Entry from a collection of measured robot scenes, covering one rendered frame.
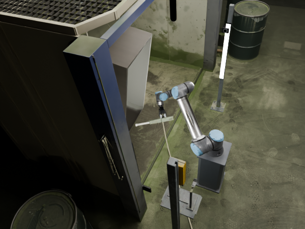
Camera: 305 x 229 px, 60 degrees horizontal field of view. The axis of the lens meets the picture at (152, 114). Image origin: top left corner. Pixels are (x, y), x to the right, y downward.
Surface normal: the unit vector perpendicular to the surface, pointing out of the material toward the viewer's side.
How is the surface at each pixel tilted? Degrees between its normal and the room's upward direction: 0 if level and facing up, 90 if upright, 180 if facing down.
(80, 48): 0
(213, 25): 90
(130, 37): 12
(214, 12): 90
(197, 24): 90
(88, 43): 0
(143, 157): 0
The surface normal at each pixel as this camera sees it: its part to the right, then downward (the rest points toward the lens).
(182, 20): -0.42, 0.69
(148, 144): -0.09, -0.67
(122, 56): 0.11, -0.62
